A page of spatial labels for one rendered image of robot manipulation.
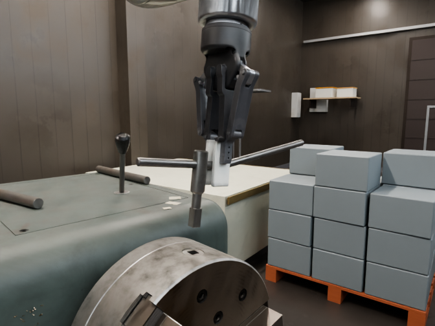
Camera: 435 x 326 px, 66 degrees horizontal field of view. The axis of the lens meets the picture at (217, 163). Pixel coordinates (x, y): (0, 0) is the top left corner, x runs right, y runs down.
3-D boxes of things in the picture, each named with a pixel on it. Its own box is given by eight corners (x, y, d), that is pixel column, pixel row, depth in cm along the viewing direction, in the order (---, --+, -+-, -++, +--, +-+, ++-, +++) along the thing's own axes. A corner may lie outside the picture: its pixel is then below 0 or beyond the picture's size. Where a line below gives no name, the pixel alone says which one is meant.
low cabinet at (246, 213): (180, 205, 538) (179, 158, 527) (302, 231, 417) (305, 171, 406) (88, 234, 406) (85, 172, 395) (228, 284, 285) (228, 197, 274)
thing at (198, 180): (191, 229, 48) (199, 150, 48) (184, 225, 50) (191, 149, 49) (204, 228, 50) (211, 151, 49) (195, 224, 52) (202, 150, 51)
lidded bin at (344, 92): (356, 97, 835) (357, 88, 832) (353, 96, 807) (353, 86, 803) (340, 97, 860) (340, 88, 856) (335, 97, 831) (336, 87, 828)
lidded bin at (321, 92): (337, 97, 865) (337, 87, 862) (332, 97, 834) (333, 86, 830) (319, 98, 893) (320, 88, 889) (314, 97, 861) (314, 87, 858)
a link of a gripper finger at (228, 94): (235, 70, 51) (241, 68, 50) (234, 142, 51) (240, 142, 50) (215, 65, 49) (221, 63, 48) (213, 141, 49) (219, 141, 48)
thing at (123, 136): (111, 154, 72) (110, 132, 71) (124, 152, 74) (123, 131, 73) (120, 156, 69) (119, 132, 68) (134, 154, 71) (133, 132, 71)
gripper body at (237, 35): (265, 28, 49) (259, 92, 50) (228, 39, 56) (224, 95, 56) (225, 13, 44) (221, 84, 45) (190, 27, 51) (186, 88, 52)
